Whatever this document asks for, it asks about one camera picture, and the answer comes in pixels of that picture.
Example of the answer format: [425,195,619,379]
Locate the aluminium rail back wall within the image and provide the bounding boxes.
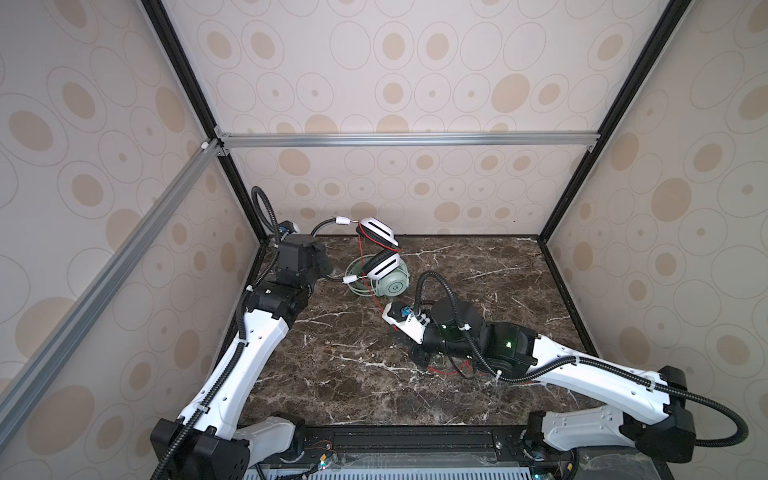
[221,131,600,149]

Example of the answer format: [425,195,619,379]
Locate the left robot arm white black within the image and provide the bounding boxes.
[150,186,333,479]

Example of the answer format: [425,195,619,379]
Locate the black frame post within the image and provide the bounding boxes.
[140,0,267,241]
[538,0,692,245]

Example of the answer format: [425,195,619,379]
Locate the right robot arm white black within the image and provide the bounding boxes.
[382,271,749,464]

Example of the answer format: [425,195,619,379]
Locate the white black headphones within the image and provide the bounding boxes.
[310,215,404,286]

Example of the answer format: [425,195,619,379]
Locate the black frame post left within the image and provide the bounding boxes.
[140,0,267,241]

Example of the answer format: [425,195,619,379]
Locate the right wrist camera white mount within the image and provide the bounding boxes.
[382,301,431,345]

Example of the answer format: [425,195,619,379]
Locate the aluminium rail left wall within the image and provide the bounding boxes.
[1,138,223,449]

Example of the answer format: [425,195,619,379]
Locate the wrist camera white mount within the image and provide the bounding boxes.
[278,220,301,241]
[382,301,431,345]

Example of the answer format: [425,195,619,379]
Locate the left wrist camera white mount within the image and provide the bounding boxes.
[278,220,301,241]

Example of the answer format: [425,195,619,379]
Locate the mint green headphones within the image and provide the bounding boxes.
[348,261,410,298]

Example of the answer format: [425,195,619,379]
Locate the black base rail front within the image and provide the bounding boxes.
[157,424,673,480]

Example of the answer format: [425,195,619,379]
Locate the black frame post right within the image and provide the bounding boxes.
[538,0,692,245]

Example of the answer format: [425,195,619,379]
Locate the aluminium rail wall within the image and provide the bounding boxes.
[1,138,223,449]
[221,131,600,149]

